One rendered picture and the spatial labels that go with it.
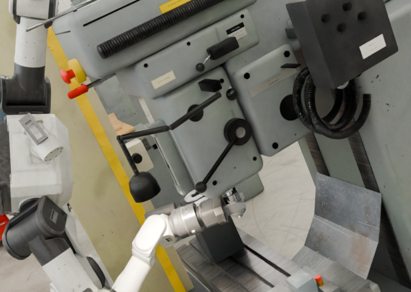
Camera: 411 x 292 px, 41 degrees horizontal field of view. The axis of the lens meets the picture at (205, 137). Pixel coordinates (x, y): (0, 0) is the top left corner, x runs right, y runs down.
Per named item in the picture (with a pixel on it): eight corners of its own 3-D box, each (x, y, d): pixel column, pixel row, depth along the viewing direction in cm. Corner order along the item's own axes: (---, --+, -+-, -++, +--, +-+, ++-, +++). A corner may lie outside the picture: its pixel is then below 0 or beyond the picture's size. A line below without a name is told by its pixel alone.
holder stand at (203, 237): (215, 264, 192) (192, 217, 186) (197, 240, 213) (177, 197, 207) (245, 247, 194) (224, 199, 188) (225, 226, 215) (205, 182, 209)
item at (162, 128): (120, 141, 133) (118, 136, 133) (124, 139, 134) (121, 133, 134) (174, 131, 123) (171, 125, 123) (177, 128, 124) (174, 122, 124)
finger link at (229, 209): (246, 207, 156) (226, 215, 157) (243, 198, 155) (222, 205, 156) (247, 210, 155) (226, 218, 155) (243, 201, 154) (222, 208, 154)
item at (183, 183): (183, 196, 149) (150, 127, 143) (178, 192, 153) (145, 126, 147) (196, 188, 150) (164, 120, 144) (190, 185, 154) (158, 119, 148)
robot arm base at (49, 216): (32, 267, 157) (0, 254, 148) (30, 230, 165) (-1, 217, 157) (72, 240, 153) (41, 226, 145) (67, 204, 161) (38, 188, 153)
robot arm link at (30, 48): (60, -12, 164) (53, 60, 172) (13, -19, 160) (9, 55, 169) (59, -4, 154) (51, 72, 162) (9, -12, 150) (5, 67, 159)
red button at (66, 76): (67, 86, 133) (59, 71, 132) (64, 85, 137) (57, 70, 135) (79, 79, 134) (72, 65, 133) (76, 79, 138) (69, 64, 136)
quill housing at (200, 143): (212, 205, 144) (161, 95, 134) (183, 188, 162) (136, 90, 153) (270, 169, 149) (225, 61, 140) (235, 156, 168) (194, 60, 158)
